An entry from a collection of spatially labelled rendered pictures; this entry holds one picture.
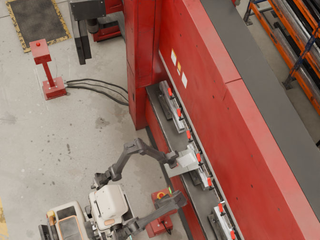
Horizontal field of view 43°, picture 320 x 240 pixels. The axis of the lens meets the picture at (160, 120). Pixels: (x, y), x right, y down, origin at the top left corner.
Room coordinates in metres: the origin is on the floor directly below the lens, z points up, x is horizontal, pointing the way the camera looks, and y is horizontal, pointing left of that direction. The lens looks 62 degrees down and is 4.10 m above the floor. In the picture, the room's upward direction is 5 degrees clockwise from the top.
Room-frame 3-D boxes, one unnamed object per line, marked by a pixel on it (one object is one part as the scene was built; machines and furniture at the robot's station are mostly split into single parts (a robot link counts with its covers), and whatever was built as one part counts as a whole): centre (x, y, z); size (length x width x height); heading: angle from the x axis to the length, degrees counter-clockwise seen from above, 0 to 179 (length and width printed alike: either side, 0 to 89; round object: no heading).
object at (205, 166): (1.15, -0.40, 1.26); 0.15 x 0.09 x 0.17; 25
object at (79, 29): (2.16, 0.72, 1.42); 0.45 x 0.12 x 0.36; 18
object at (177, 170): (1.24, -0.20, 1.00); 0.26 x 0.18 x 0.01; 115
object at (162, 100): (1.83, -0.02, 0.89); 0.30 x 0.05 x 0.03; 25
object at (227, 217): (0.78, -0.57, 1.26); 0.15 x 0.09 x 0.17; 25
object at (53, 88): (2.39, 1.25, 0.41); 0.25 x 0.20 x 0.83; 115
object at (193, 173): (1.25, -0.29, 0.89); 0.30 x 0.05 x 0.03; 25
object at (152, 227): (0.97, -0.07, 0.06); 0.25 x 0.20 x 0.12; 116
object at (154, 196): (0.98, -0.10, 0.75); 0.20 x 0.16 x 0.18; 26
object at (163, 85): (1.80, -0.10, 0.92); 0.50 x 0.06 x 0.10; 25
